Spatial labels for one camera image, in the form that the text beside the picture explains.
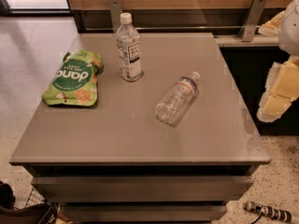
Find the grey drawer cabinet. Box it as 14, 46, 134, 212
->
8, 32, 272, 224

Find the lower grey drawer front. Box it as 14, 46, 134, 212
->
63, 205, 227, 223

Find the green snack bag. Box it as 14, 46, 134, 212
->
41, 50, 104, 106

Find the black wire basket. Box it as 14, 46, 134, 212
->
0, 181, 57, 224

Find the clear water bottle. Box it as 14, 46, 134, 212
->
155, 72, 200, 126

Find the right metal wall bracket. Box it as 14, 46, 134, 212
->
238, 0, 267, 42

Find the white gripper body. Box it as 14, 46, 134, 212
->
278, 0, 299, 55

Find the black white striped power strip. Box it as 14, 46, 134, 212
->
243, 201, 299, 224

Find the metal wall bracket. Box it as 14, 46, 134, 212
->
108, 0, 122, 33
238, 0, 267, 42

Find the upright labelled water bottle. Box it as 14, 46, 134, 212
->
116, 13, 142, 82

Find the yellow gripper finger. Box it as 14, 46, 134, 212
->
256, 55, 299, 122
258, 11, 284, 36

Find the left metal wall bracket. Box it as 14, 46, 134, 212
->
108, 0, 122, 33

